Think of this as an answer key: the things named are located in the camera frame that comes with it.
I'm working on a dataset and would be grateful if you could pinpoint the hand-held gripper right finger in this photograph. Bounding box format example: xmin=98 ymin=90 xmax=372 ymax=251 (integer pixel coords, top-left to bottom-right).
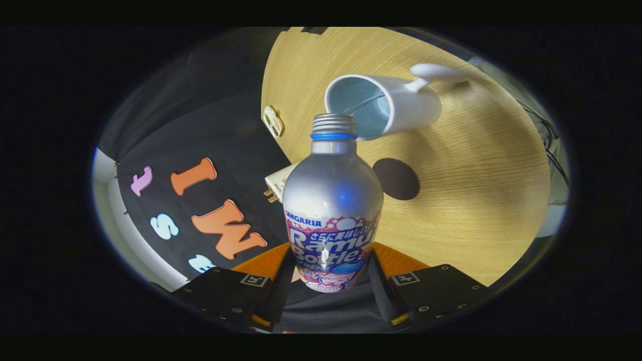
xmin=369 ymin=242 xmax=490 ymax=329

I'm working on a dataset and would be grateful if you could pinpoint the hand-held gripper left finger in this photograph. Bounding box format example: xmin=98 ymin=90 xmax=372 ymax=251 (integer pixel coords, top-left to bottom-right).
xmin=173 ymin=242 xmax=296 ymax=331

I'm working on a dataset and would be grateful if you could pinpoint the dark round coaster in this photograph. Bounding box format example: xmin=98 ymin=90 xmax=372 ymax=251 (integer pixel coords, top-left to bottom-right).
xmin=373 ymin=158 xmax=421 ymax=201

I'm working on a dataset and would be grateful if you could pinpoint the silver juice bottle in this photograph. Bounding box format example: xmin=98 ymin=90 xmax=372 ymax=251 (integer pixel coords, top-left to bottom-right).
xmin=282 ymin=113 xmax=384 ymax=293

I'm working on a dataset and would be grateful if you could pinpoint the white cup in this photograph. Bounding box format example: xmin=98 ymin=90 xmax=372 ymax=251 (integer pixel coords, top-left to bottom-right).
xmin=324 ymin=63 xmax=469 ymax=140

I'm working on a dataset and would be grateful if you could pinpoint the wooden table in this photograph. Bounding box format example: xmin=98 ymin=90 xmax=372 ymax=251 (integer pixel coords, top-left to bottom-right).
xmin=261 ymin=27 xmax=551 ymax=287

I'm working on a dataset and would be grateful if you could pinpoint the white toaster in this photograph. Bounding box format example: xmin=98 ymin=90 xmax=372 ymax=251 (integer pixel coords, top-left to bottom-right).
xmin=264 ymin=164 xmax=297 ymax=204

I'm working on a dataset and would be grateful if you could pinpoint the small white tray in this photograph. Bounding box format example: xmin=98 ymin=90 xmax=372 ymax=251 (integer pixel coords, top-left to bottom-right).
xmin=262 ymin=105 xmax=284 ymax=138

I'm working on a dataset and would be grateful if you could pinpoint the black backdrop cloth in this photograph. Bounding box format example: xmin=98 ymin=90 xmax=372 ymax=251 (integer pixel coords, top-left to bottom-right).
xmin=95 ymin=28 xmax=397 ymax=334

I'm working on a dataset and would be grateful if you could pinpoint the black cable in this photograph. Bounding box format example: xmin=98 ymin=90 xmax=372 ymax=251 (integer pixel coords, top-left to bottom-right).
xmin=517 ymin=98 xmax=570 ymax=186

